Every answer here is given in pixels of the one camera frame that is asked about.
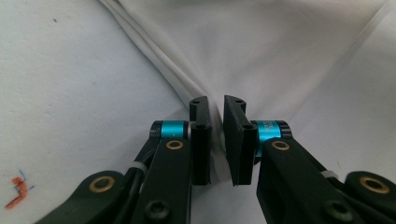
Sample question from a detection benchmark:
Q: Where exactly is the white table mat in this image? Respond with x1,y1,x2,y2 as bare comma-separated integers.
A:
0,0,396,224

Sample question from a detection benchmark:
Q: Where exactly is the white cartoon print tank top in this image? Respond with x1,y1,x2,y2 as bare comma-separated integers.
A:
99,0,394,188

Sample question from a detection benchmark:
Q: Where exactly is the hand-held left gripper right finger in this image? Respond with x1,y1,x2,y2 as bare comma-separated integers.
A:
223,94,356,224

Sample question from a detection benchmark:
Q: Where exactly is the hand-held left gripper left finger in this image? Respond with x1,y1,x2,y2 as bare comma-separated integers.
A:
130,95,213,224

